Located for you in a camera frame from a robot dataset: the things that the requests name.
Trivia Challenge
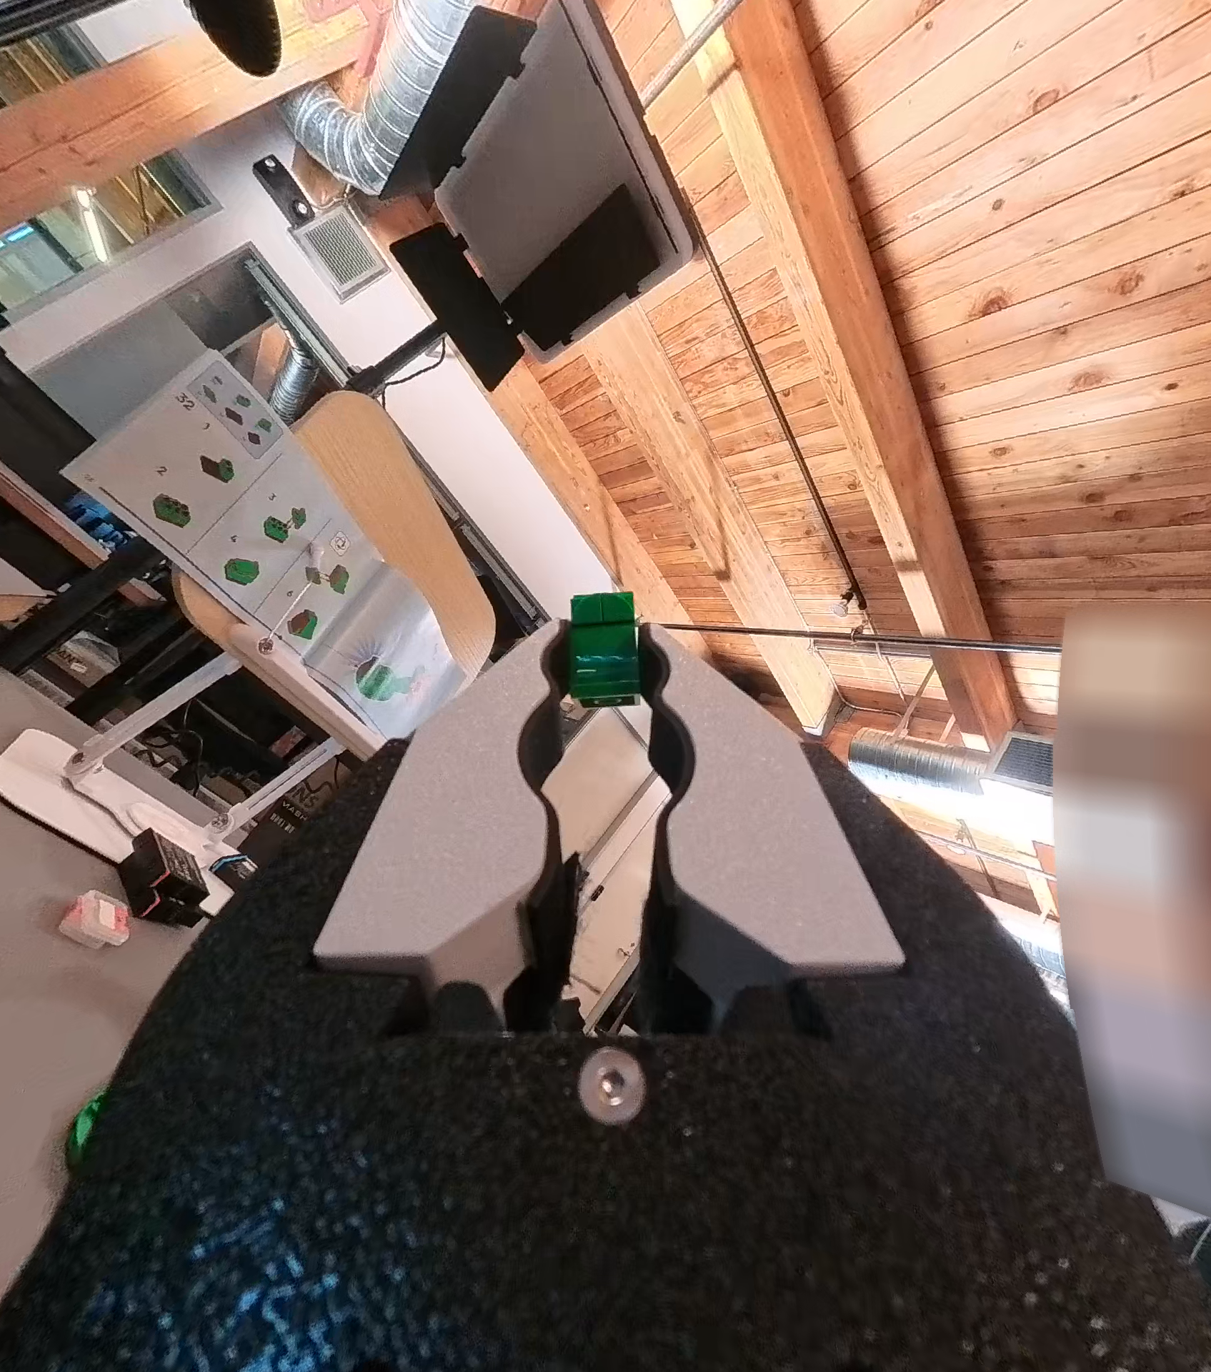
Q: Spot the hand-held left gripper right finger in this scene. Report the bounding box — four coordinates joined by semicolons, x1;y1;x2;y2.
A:
639;622;907;1033

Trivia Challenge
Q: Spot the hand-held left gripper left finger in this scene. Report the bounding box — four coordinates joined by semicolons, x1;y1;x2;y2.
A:
314;619;576;1031

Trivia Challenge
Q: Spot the green lego brick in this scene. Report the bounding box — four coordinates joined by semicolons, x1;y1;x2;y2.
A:
568;590;642;707

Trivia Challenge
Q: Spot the lego instruction booklet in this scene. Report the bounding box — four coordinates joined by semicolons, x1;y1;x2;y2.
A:
61;358;467;737

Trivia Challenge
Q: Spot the thin metal ceiling rod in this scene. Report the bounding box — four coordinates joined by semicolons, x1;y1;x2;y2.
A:
656;619;1068;653

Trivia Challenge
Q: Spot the small clear pink box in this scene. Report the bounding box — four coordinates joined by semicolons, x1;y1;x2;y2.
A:
59;888;133;951

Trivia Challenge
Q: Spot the white book stand wooden board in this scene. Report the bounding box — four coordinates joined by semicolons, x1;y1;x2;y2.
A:
0;390;498;861

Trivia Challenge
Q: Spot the white vent grille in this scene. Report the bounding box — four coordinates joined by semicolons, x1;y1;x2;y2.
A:
288;204;378;301

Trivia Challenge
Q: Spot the black studio light panel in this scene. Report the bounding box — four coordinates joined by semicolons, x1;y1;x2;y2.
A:
378;0;696;394

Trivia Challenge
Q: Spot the black camera battery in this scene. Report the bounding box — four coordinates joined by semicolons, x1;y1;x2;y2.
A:
121;827;212;926

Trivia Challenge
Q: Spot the silver ventilation duct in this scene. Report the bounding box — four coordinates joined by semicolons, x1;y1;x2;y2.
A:
282;0;504;201

